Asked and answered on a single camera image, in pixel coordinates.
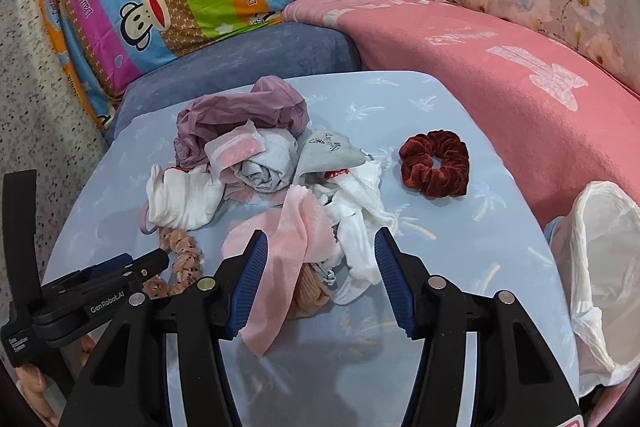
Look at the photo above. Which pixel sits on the mauve purple garment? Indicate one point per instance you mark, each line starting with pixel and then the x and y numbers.
pixel 271 103

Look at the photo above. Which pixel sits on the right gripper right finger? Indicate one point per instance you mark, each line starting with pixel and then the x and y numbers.
pixel 518 381

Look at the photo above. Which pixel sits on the tan nylon stocking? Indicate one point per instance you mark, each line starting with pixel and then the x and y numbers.
pixel 309 295

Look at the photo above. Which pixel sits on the left hand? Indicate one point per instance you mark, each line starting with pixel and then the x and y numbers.
pixel 45 376

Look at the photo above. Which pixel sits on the white glove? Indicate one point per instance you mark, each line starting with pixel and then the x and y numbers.
pixel 352 200

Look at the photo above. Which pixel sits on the dark red velvet scrunchie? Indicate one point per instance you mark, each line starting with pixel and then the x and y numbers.
pixel 436 164

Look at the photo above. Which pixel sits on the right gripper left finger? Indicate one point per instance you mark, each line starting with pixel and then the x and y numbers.
pixel 124 382

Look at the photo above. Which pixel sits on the pink white wrapper pad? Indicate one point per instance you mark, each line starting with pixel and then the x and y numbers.
pixel 233 147

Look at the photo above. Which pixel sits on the beige dotted scrunchie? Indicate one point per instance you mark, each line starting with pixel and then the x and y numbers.
pixel 186 268

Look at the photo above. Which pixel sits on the speckled grey wall covering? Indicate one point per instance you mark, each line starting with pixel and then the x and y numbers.
pixel 43 124

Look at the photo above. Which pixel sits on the grey printed sock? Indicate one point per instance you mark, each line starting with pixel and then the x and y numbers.
pixel 325 151

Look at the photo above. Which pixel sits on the light blue tablecloth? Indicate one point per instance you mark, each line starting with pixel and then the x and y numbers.
pixel 322 347

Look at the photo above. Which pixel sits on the blue grey cushion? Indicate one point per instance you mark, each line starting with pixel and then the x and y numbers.
pixel 285 50

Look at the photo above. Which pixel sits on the pink cloth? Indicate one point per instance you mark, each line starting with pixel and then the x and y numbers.
pixel 298 232

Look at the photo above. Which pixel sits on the pink bed blanket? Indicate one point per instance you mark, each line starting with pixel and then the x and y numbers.
pixel 557 121

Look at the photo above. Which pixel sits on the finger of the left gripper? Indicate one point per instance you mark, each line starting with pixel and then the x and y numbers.
pixel 104 279

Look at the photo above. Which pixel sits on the white lined trash bin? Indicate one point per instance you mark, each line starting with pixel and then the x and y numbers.
pixel 596 250

